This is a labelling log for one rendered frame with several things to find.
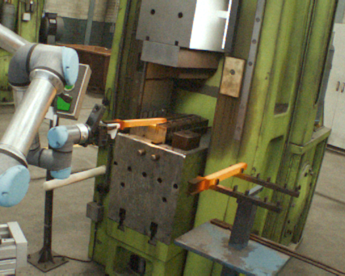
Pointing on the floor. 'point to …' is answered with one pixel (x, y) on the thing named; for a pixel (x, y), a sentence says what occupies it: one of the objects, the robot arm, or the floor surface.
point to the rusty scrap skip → (101, 62)
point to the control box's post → (48, 206)
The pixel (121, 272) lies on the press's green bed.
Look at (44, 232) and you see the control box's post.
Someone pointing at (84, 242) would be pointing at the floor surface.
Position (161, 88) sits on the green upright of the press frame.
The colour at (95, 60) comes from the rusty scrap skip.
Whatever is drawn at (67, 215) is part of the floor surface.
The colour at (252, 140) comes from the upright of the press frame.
